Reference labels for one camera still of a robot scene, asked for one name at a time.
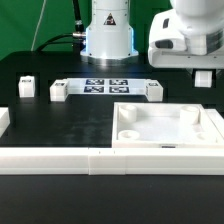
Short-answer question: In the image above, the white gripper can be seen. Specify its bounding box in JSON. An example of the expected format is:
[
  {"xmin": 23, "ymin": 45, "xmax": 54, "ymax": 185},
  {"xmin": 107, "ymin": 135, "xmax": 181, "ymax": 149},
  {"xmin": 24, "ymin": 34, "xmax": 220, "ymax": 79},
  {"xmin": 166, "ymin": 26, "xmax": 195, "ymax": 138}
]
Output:
[{"xmin": 148, "ymin": 8, "xmax": 224, "ymax": 69}]

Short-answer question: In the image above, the white square tabletop tray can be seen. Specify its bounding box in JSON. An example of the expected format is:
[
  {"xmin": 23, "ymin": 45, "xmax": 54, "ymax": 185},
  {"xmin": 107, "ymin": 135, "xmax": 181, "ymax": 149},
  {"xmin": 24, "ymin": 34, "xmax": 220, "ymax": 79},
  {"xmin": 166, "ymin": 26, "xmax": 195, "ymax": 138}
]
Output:
[{"xmin": 112, "ymin": 102, "xmax": 224, "ymax": 148}]

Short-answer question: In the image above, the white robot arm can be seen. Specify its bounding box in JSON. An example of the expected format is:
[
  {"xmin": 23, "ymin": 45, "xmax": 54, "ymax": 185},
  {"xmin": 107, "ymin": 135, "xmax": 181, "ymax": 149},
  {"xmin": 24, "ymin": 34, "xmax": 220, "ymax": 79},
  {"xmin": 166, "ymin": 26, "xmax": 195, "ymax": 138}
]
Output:
[{"xmin": 81, "ymin": 0, "xmax": 224, "ymax": 69}]

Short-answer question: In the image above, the fiducial marker sheet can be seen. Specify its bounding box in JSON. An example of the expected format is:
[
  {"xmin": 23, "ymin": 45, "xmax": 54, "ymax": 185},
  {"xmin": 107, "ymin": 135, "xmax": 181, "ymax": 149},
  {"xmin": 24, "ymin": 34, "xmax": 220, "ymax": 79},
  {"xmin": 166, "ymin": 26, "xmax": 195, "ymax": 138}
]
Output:
[{"xmin": 68, "ymin": 78, "xmax": 145, "ymax": 95}]

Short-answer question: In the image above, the white right fence wall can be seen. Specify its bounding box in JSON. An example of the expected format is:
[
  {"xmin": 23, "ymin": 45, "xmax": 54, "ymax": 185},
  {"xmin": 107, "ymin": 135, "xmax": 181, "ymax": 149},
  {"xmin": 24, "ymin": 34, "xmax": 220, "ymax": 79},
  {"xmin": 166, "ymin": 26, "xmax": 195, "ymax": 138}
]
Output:
[{"xmin": 206, "ymin": 109, "xmax": 224, "ymax": 137}]

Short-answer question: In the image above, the white fence wall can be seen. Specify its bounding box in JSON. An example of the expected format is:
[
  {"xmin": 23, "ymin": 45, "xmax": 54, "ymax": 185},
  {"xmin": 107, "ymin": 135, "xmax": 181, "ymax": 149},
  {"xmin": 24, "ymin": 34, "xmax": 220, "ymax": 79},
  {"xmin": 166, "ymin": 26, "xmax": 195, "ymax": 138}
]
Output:
[
  {"xmin": 0, "ymin": 147, "xmax": 224, "ymax": 175},
  {"xmin": 0, "ymin": 107, "xmax": 10, "ymax": 137},
  {"xmin": 206, "ymin": 109, "xmax": 224, "ymax": 137}
]

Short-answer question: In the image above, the black cable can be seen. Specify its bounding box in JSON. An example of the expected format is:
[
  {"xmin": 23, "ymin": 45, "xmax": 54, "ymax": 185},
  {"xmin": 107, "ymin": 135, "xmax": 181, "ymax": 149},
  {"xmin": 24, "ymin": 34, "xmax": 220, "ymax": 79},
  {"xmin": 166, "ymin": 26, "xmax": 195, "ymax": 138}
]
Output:
[{"xmin": 34, "ymin": 32, "xmax": 88, "ymax": 53}]

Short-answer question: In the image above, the white cable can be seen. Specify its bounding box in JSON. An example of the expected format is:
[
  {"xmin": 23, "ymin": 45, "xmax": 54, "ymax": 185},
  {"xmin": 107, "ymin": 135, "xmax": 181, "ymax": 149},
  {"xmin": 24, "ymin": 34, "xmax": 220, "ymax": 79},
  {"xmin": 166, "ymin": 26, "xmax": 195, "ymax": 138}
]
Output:
[{"xmin": 30, "ymin": 0, "xmax": 48, "ymax": 52}]

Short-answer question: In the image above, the white front fence wall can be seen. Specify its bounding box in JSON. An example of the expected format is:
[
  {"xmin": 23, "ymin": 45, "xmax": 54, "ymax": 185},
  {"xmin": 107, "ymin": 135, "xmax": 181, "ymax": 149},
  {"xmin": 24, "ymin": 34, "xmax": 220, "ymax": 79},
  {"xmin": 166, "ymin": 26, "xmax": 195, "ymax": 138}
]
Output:
[{"xmin": 0, "ymin": 147, "xmax": 224, "ymax": 175}]

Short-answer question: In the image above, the white left fence wall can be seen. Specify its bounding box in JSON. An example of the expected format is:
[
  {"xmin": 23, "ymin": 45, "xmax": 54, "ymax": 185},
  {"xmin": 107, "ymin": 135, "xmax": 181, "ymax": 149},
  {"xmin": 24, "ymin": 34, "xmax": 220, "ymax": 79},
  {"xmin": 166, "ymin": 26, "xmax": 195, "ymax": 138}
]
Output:
[{"xmin": 0, "ymin": 107, "xmax": 10, "ymax": 137}]

